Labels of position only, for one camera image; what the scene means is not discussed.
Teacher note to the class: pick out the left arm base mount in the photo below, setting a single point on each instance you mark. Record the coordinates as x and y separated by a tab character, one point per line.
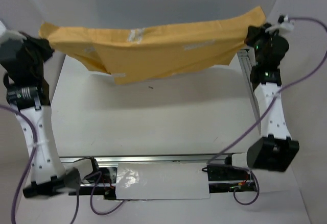
105	186

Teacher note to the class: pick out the white cover plate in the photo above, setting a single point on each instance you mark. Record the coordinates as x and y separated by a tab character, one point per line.
161	181

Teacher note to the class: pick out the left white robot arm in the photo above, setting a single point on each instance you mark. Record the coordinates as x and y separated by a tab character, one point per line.
48	176

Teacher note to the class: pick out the orange pillowcase with blue back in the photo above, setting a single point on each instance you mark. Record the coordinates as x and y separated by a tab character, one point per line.
141	54

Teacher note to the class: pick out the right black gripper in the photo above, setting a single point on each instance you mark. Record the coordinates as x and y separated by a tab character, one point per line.
255	32

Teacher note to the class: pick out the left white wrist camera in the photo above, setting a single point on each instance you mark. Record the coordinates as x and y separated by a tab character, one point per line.
7	34

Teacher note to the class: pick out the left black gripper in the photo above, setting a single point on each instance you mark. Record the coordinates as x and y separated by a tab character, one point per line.
42	44

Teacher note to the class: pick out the aluminium side rail frame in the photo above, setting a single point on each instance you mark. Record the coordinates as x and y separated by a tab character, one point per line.
246	57

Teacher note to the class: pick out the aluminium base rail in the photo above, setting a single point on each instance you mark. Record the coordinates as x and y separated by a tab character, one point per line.
113	160

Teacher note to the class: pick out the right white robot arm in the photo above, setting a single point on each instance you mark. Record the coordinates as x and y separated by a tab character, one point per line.
275	149

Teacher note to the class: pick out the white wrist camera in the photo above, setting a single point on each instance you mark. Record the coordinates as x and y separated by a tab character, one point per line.
7	34
284	25

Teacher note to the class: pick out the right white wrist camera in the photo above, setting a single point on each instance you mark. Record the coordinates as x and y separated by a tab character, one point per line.
284	25

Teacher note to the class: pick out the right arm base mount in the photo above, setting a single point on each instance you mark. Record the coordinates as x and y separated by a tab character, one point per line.
222	179

